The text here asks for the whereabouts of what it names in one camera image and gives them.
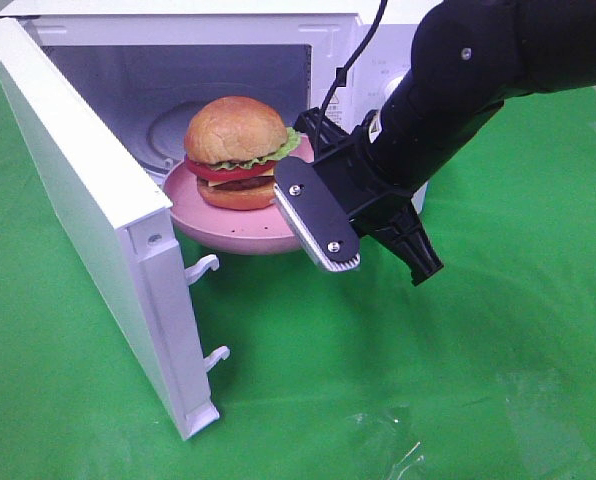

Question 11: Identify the clear tape patch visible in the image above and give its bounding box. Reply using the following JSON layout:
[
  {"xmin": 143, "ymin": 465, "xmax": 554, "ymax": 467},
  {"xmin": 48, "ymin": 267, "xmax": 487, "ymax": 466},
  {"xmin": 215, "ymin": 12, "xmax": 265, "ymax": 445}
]
[
  {"xmin": 345, "ymin": 404, "xmax": 427, "ymax": 479},
  {"xmin": 497, "ymin": 369, "xmax": 592, "ymax": 479}
]

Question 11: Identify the black camera cable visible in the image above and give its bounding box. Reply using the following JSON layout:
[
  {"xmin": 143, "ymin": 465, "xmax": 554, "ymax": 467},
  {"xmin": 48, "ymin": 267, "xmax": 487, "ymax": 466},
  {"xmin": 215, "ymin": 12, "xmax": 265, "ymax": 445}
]
[{"xmin": 313, "ymin": 0, "xmax": 390, "ymax": 154}]

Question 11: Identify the clear tape patch right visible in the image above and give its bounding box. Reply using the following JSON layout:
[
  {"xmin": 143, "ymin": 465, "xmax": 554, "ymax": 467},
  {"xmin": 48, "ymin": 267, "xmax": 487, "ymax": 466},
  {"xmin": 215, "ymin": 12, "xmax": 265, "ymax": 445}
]
[{"xmin": 497, "ymin": 369, "xmax": 592, "ymax": 479}]

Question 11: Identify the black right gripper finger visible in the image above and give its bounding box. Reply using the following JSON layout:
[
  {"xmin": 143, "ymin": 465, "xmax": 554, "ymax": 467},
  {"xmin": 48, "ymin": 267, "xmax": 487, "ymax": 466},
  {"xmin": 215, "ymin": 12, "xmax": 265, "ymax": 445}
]
[
  {"xmin": 373, "ymin": 204, "xmax": 444, "ymax": 286},
  {"xmin": 293, "ymin": 108, "xmax": 349, "ymax": 155}
]

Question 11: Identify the upper white microwave knob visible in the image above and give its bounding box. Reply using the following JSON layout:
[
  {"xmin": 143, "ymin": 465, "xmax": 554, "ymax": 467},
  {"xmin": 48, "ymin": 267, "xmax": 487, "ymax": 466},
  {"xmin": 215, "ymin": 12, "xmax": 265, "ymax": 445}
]
[{"xmin": 383, "ymin": 74, "xmax": 410, "ymax": 103}]

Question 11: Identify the burger with lettuce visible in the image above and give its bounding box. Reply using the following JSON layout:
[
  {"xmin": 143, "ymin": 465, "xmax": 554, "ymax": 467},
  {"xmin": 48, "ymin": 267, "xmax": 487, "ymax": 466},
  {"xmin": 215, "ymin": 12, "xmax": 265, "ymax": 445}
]
[{"xmin": 184, "ymin": 96, "xmax": 302, "ymax": 211}]

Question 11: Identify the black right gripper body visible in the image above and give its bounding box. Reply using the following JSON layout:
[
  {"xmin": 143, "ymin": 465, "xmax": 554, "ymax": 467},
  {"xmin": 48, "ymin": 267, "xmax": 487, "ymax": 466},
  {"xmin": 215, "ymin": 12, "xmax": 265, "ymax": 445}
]
[{"xmin": 315, "ymin": 110, "xmax": 413, "ymax": 237}]

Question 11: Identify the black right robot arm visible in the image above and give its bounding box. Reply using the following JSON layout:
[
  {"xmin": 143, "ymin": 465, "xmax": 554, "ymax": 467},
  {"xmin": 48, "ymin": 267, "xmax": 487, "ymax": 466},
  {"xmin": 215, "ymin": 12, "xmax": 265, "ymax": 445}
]
[{"xmin": 274, "ymin": 1, "xmax": 596, "ymax": 284}]

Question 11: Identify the clear tape patch front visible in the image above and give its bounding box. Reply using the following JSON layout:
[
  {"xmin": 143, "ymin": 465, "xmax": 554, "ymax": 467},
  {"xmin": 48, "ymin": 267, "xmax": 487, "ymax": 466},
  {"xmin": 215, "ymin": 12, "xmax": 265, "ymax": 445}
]
[{"xmin": 345, "ymin": 404, "xmax": 427, "ymax": 479}]

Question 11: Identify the white microwave oven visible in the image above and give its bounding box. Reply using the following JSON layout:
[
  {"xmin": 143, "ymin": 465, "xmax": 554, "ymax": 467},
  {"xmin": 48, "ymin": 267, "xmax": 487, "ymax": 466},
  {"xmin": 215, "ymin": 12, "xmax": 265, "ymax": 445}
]
[{"xmin": 0, "ymin": 1, "xmax": 372, "ymax": 184}]

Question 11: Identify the white microwave door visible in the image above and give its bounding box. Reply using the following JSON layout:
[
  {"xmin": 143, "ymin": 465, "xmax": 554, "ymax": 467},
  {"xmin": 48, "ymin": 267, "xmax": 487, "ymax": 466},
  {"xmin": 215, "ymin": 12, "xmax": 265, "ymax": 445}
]
[{"xmin": 0, "ymin": 18, "xmax": 229, "ymax": 438}]

